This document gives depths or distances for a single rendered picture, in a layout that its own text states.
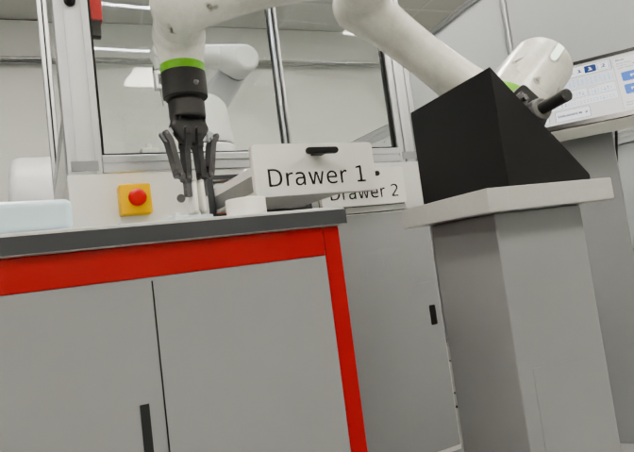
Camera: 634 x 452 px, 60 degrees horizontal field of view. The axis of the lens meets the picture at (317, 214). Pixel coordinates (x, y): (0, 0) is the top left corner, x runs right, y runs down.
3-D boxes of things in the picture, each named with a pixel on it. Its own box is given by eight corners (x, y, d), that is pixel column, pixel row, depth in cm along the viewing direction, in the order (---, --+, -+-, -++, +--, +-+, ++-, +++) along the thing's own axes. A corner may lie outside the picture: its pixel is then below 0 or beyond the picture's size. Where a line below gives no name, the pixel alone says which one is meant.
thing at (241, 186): (366, 185, 125) (362, 159, 125) (260, 191, 113) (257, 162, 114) (293, 209, 160) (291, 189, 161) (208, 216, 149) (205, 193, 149)
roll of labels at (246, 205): (273, 220, 99) (270, 197, 99) (260, 218, 92) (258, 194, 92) (236, 225, 100) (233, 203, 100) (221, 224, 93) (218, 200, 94)
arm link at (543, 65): (506, 153, 119) (547, 94, 125) (548, 123, 104) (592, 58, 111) (458, 115, 119) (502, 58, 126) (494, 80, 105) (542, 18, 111)
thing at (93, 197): (427, 206, 172) (421, 160, 173) (73, 238, 126) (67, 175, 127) (300, 235, 256) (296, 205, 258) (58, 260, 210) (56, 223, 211)
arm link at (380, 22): (514, 119, 139) (346, -10, 139) (553, 89, 123) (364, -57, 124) (489, 156, 134) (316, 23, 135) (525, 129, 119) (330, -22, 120)
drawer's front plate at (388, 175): (407, 201, 167) (402, 166, 168) (323, 209, 153) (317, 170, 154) (404, 202, 168) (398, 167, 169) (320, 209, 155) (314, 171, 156)
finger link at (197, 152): (186, 130, 116) (191, 130, 117) (195, 183, 116) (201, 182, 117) (195, 125, 113) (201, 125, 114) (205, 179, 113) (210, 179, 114)
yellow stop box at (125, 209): (154, 211, 129) (151, 181, 130) (122, 214, 126) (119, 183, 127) (150, 214, 134) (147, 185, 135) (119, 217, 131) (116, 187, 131)
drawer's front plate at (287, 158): (377, 190, 124) (371, 142, 125) (257, 197, 111) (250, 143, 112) (374, 191, 126) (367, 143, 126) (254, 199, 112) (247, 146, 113)
